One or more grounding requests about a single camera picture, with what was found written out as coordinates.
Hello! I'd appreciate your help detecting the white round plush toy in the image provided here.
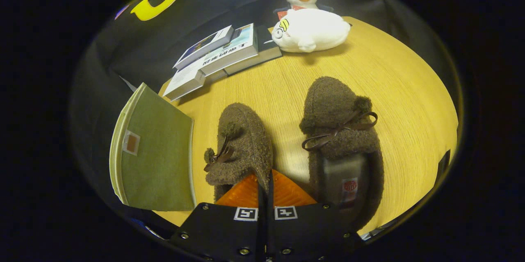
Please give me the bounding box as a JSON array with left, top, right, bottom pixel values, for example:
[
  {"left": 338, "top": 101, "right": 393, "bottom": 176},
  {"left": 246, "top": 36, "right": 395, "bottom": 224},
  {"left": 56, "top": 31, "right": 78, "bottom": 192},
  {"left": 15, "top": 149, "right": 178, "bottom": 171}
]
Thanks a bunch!
[{"left": 272, "top": 9, "right": 351, "bottom": 53}]

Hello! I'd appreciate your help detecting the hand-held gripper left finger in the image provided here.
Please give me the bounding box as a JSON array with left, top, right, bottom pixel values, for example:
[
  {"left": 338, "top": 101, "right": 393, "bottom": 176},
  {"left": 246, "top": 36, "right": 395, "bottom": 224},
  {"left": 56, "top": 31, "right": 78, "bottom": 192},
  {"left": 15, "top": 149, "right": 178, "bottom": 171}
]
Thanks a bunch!
[{"left": 170, "top": 171, "right": 267, "bottom": 262}]

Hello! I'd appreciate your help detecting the green fabric storage box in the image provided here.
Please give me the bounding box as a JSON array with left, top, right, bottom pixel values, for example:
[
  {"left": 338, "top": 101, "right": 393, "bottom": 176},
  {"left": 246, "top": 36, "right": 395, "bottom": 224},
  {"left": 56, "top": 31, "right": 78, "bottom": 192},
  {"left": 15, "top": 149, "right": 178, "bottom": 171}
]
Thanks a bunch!
[{"left": 109, "top": 82, "right": 196, "bottom": 212}]

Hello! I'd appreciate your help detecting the brown fuzzy shoe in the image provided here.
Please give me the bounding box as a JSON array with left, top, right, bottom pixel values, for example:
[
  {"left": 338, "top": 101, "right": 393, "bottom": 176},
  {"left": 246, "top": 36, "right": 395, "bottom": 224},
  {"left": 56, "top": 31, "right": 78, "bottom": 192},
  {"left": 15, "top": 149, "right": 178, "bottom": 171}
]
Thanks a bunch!
[
  {"left": 299, "top": 76, "right": 385, "bottom": 232},
  {"left": 204, "top": 103, "right": 274, "bottom": 203}
]

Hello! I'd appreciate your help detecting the white teal-cover book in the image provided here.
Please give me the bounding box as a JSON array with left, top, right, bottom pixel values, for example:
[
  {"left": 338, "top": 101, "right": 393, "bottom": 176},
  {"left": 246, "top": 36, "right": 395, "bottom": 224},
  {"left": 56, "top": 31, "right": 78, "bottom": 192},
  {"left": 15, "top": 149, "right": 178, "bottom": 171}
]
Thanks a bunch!
[{"left": 200, "top": 23, "right": 259, "bottom": 76}]

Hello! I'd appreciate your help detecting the small white photo-cover book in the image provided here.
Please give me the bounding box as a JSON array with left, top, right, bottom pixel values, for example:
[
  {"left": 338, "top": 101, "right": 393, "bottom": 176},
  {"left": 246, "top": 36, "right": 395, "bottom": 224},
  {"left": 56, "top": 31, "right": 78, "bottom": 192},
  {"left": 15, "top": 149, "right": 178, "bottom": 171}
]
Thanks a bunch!
[{"left": 173, "top": 25, "right": 234, "bottom": 71}]

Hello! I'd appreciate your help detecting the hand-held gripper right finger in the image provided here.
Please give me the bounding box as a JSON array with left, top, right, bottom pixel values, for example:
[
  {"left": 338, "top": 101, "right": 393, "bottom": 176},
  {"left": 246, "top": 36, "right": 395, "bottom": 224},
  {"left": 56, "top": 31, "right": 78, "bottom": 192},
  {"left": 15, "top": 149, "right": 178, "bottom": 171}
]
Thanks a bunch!
[{"left": 267, "top": 170, "right": 365, "bottom": 262}]

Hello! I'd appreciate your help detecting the white text-cover book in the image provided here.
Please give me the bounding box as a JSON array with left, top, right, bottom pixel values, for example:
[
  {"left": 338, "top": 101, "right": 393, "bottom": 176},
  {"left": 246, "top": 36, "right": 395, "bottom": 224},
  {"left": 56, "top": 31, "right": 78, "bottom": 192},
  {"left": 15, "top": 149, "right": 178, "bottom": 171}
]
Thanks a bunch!
[{"left": 163, "top": 65, "right": 228, "bottom": 102}]

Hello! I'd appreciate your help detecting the black book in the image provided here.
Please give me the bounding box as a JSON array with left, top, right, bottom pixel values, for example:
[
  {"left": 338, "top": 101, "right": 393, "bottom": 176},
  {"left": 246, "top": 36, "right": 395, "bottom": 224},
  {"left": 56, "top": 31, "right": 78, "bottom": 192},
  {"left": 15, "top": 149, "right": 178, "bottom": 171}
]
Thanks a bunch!
[{"left": 224, "top": 24, "right": 283, "bottom": 76}]

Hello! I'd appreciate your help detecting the black backdrop cloth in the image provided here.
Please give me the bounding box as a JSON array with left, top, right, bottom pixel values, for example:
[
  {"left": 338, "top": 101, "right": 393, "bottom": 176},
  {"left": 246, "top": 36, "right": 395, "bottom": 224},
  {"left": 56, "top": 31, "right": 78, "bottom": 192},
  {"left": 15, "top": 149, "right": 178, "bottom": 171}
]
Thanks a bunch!
[{"left": 70, "top": 0, "right": 456, "bottom": 230}]

